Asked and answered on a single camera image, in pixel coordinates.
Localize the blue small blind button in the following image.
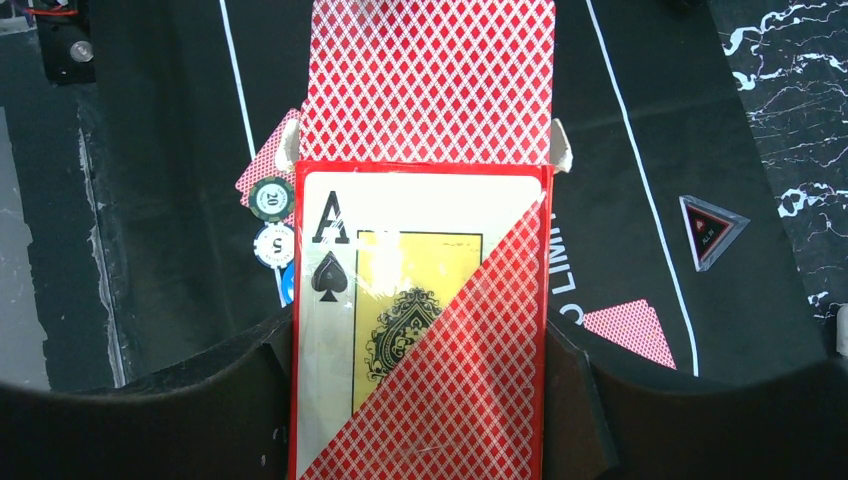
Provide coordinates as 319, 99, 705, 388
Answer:
279, 262, 295, 306

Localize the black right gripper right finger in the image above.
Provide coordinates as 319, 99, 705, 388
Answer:
543, 321, 847, 479

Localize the red playing card box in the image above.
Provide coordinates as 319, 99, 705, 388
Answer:
275, 121, 573, 479

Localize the white pvc pipe frame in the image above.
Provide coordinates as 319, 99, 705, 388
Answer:
834, 303, 848, 358

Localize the triangular all-in button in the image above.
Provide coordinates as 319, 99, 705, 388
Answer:
679, 195, 750, 272

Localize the black poker table mat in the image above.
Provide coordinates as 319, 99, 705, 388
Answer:
0, 0, 829, 399

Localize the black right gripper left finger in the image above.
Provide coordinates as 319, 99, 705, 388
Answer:
1, 314, 292, 479

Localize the red backed playing card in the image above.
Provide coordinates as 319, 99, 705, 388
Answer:
235, 109, 300, 208

